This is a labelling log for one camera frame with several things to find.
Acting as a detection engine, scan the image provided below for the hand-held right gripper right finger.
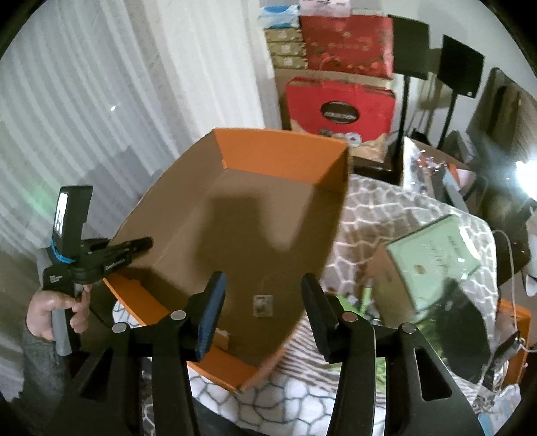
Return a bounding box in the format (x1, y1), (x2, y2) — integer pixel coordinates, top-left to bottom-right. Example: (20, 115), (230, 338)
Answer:
(301, 272), (487, 436)

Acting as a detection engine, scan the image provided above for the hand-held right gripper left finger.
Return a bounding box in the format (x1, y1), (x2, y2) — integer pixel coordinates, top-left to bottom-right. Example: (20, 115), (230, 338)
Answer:
(50, 270), (228, 436)

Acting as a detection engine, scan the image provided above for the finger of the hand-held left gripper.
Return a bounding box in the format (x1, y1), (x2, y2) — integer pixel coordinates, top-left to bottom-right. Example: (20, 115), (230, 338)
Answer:
(107, 237), (153, 257)
(103, 256), (137, 278)

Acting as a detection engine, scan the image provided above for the orange cardboard box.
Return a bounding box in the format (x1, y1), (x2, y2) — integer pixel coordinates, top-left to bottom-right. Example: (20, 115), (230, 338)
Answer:
(90, 128), (351, 393)

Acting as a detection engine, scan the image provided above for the black mesh bag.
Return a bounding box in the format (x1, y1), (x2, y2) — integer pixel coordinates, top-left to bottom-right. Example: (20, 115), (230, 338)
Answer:
(424, 279), (496, 384)

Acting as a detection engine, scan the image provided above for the person's left forearm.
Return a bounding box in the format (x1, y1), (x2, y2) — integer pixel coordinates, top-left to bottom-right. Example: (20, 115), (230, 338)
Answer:
(17, 329), (82, 405)

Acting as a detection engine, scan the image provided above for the person's left hand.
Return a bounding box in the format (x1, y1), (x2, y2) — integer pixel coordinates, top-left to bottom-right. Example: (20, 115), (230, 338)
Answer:
(26, 288), (91, 339)

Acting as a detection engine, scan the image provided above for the small grey square tag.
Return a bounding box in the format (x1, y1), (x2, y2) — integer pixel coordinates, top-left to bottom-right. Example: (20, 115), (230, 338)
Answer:
(252, 293), (276, 318)

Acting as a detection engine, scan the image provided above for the white sheer curtain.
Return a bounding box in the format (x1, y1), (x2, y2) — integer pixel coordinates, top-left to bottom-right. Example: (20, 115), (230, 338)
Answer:
(0, 0), (177, 378)

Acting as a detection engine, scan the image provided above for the light green lidded box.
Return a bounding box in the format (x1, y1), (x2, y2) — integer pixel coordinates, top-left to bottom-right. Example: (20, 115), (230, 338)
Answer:
(369, 214), (483, 324)

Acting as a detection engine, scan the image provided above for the grey white patterned blanket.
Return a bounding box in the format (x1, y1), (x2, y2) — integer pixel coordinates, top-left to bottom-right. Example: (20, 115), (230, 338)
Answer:
(113, 172), (525, 436)

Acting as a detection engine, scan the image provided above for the silver foil wrapping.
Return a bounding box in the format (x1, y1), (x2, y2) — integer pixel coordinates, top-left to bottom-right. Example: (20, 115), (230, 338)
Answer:
(402, 138), (477, 199)

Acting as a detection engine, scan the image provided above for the white drape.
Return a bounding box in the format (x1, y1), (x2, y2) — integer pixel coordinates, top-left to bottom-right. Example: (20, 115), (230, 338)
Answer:
(143, 0), (278, 177)

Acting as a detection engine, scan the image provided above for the small orange box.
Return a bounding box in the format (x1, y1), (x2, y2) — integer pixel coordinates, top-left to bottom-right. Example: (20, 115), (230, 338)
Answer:
(498, 299), (532, 387)

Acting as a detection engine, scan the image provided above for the red round-logo gift box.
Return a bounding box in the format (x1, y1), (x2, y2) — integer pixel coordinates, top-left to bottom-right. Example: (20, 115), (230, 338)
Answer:
(274, 67), (395, 131)

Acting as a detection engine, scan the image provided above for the tan printed carton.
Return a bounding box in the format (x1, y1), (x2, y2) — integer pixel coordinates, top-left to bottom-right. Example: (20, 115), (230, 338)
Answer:
(264, 28), (303, 43)
(271, 54), (308, 71)
(267, 41), (305, 57)

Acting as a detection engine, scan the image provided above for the bright lamp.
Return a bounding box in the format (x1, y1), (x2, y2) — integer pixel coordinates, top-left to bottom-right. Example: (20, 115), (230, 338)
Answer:
(509, 158), (537, 199)

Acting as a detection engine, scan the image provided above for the blue tissue pack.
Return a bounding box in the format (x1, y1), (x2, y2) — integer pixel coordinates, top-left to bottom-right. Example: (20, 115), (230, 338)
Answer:
(257, 5), (301, 30)

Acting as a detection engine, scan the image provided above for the red floral gift box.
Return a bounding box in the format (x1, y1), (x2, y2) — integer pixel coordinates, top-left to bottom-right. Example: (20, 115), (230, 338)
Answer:
(299, 16), (395, 80)

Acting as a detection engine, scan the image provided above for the pink tissue pack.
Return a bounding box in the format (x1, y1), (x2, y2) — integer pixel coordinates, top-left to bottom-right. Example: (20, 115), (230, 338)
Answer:
(299, 0), (354, 18)

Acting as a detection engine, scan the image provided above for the white cable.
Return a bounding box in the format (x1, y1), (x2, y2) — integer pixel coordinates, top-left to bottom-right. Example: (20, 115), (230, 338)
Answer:
(492, 228), (537, 353)

